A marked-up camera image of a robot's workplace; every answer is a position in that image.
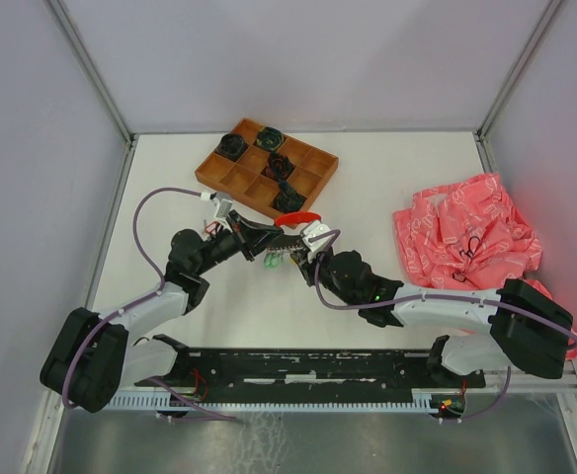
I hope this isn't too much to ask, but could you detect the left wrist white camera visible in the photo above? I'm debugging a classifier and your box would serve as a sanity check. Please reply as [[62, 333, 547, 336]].
[[201, 192, 233, 221]]

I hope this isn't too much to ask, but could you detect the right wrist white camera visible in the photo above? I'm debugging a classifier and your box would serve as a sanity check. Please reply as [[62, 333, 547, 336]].
[[300, 220, 341, 253]]

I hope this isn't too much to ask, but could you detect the purple cable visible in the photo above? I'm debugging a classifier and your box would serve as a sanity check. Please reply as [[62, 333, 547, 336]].
[[60, 187, 238, 422], [312, 229, 577, 422]]

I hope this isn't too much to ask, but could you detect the dark floral rolled cloth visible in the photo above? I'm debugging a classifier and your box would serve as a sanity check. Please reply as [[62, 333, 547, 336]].
[[215, 133, 248, 162]]

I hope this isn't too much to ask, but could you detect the wrist white camera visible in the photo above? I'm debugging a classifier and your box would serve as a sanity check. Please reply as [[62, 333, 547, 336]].
[[300, 220, 341, 253], [201, 192, 233, 221]]

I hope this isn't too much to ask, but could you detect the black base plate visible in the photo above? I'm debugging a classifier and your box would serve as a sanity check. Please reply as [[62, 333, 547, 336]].
[[160, 343, 486, 403]]

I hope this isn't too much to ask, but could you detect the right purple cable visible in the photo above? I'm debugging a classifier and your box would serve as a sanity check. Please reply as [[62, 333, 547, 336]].
[[312, 229, 577, 422]]

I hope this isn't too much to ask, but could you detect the grey cable duct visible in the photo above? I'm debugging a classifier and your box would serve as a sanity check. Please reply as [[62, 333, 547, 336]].
[[105, 390, 443, 415]]

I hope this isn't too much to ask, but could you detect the green leaf rolled cloth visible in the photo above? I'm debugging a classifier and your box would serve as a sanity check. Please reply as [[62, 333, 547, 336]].
[[273, 181, 305, 213]]

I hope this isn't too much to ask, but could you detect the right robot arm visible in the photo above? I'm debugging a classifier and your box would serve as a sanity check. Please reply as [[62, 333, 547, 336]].
[[291, 250, 577, 386]]

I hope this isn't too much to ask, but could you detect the pink patterned cloth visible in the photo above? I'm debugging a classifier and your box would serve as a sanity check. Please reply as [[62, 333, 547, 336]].
[[392, 172, 577, 359]]

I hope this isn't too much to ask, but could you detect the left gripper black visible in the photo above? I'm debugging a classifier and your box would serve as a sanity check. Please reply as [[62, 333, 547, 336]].
[[195, 209, 285, 276]]

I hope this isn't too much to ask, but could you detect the orange flower rolled cloth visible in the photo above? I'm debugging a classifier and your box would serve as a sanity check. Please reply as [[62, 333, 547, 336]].
[[264, 152, 294, 181]]

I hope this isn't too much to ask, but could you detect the dark green rolled cloth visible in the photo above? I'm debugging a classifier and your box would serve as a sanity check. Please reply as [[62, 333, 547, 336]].
[[255, 126, 285, 152]]

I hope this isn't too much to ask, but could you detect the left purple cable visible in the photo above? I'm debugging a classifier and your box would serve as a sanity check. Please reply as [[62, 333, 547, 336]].
[[60, 187, 238, 422]]

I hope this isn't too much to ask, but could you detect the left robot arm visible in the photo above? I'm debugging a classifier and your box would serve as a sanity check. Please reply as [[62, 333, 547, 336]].
[[40, 210, 284, 413]]

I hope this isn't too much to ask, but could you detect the wooden compartment tray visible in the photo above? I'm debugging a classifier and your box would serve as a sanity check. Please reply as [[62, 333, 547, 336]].
[[195, 118, 339, 219]]

